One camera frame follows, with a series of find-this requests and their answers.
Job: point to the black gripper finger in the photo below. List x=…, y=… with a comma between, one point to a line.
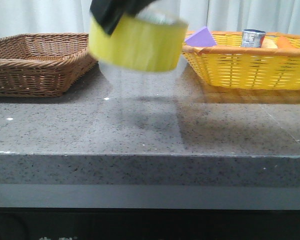
x=107, y=13

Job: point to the yellow tape roll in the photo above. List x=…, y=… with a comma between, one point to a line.
x=150, y=42

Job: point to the brown wicker basket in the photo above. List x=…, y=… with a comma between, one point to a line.
x=42, y=65

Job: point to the purple foam block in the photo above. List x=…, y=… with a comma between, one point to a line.
x=201, y=38

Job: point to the white curtain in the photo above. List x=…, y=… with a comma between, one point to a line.
x=73, y=16

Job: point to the yellow woven basket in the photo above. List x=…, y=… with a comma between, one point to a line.
x=229, y=65

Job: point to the blue white can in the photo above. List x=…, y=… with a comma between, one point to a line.
x=252, y=38

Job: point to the beige bread piece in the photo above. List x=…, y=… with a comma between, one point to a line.
x=268, y=44

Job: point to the orange carrot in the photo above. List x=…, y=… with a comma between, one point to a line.
x=284, y=43

